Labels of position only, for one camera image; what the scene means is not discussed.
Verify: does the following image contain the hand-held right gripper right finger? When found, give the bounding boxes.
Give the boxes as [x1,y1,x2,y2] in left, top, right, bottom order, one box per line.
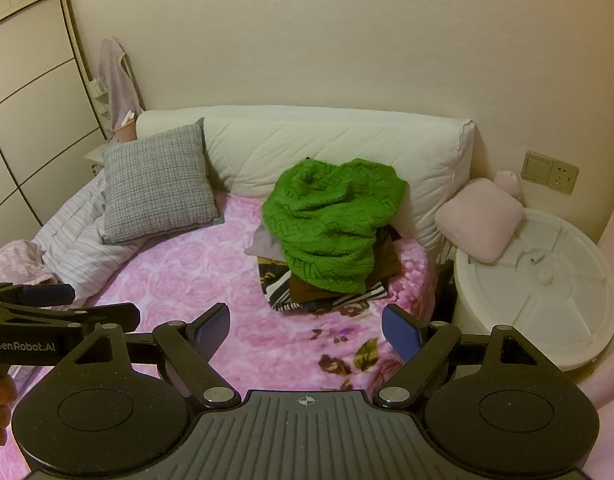
[372,304,548,409]

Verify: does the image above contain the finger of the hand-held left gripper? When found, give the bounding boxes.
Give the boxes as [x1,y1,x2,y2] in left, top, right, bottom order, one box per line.
[0,283,76,307]
[2,302,140,333]

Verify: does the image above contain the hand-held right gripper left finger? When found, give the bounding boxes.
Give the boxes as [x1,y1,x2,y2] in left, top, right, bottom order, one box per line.
[62,304,242,409]

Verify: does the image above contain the green knit sweater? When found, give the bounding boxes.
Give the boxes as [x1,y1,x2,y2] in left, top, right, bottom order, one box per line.
[262,157,408,293]

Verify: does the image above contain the pink folded quilt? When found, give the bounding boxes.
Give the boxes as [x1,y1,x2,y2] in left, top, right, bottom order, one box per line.
[0,240,55,287]

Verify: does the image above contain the striped lilac duvet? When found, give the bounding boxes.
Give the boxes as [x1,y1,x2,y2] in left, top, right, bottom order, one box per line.
[34,167,152,301]

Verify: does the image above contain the pink rose blanket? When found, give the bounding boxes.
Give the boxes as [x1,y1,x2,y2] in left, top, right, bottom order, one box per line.
[0,191,440,480]

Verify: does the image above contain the black white striped garment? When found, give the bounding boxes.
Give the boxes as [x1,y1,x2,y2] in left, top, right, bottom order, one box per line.
[258,257,390,316]

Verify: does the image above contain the grey garment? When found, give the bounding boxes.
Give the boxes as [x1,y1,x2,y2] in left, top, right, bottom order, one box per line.
[244,222,288,263]

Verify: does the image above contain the pale pink square cushion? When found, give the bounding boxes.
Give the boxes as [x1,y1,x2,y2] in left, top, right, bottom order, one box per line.
[434,177,525,265]

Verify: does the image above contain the grey checked pillow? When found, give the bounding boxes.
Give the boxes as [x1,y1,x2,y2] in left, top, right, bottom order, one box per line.
[99,119,225,246]

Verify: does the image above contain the white round plastic tub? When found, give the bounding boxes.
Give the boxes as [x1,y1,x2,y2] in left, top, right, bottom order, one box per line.
[452,209,614,372]

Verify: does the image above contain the white nightstand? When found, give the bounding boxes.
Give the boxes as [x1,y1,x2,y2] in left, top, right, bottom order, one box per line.
[83,140,110,177]

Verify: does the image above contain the cream wardrobe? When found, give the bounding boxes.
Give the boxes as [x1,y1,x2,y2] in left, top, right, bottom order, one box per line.
[0,0,108,261]

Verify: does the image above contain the pink plush toy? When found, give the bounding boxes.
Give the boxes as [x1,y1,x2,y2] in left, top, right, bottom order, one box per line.
[494,170,526,206]

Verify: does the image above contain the long white cushion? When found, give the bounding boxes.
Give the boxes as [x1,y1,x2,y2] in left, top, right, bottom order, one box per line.
[136,105,475,251]

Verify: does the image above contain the hanging lilac garment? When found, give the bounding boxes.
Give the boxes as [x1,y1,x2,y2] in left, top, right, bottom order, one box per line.
[99,37,142,131]

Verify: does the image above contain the white wall rack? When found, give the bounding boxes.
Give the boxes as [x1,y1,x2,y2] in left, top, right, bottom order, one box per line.
[89,77,112,136]

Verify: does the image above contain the beige switch socket plate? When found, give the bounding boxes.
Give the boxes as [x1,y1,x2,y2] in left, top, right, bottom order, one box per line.
[521,150,580,196]

